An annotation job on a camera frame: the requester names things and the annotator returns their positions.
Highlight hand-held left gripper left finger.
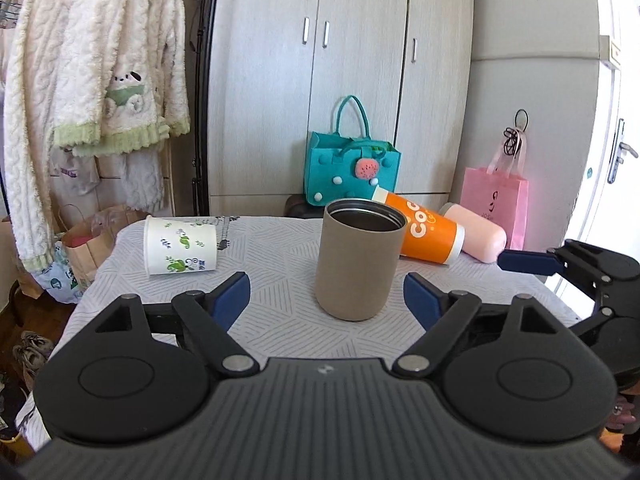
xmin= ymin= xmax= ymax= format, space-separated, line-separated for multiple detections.
xmin=90 ymin=272 xmax=259 ymax=380

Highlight brown cup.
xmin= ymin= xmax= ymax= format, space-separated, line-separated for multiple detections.
xmin=314 ymin=198 xmax=408 ymax=322

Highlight orange cup white lid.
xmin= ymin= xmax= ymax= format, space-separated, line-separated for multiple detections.
xmin=370 ymin=186 xmax=466 ymax=266

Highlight white paper cup green print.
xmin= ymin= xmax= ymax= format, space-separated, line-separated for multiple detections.
xmin=143 ymin=215 xmax=219 ymax=277

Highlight dark stool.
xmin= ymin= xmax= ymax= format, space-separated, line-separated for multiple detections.
xmin=284 ymin=193 xmax=327 ymax=219

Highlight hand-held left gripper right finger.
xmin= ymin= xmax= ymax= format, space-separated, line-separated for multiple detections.
xmin=392 ymin=272 xmax=558 ymax=379

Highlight cream fleece robe green trim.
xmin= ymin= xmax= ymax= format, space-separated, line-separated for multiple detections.
xmin=2 ymin=0 xmax=108 ymax=273

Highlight black hair tie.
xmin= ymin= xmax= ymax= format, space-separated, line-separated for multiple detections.
xmin=502 ymin=108 xmax=530 ymax=157

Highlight metal door handle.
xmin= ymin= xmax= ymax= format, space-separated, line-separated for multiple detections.
xmin=607 ymin=118 xmax=626 ymax=185

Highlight cream fleece top bear patch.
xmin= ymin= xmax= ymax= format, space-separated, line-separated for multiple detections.
xmin=52 ymin=0 xmax=192 ymax=158

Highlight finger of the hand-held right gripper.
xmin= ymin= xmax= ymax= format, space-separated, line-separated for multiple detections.
xmin=497 ymin=241 xmax=608 ymax=287
xmin=568 ymin=306 xmax=618 ymax=347

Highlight blue printed plastic bag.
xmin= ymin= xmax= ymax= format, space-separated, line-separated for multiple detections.
xmin=37 ymin=241 xmax=85 ymax=306

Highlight grey patterned tablecloth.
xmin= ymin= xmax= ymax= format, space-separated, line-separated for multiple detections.
xmin=15 ymin=215 xmax=585 ymax=456

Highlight teal felt handbag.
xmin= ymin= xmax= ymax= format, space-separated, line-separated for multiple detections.
xmin=305 ymin=95 xmax=402 ymax=207

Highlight worn shoes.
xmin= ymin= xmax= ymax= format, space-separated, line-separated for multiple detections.
xmin=12 ymin=330 xmax=57 ymax=386

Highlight white door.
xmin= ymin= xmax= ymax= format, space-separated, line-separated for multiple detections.
xmin=545 ymin=0 xmax=640 ymax=328

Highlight grey wooden wardrobe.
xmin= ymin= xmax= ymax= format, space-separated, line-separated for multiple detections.
xmin=206 ymin=0 xmax=475 ymax=202

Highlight wall switch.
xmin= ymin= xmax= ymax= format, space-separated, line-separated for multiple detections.
xmin=599 ymin=35 xmax=622 ymax=69

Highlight brown paper bag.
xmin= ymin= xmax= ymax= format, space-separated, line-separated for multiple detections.
xmin=59 ymin=204 xmax=148 ymax=292

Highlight pink cup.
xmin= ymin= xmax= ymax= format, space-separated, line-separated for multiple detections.
xmin=439 ymin=203 xmax=507 ymax=264

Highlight pink gift bag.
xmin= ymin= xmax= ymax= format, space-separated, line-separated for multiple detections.
xmin=460 ymin=129 xmax=530 ymax=252

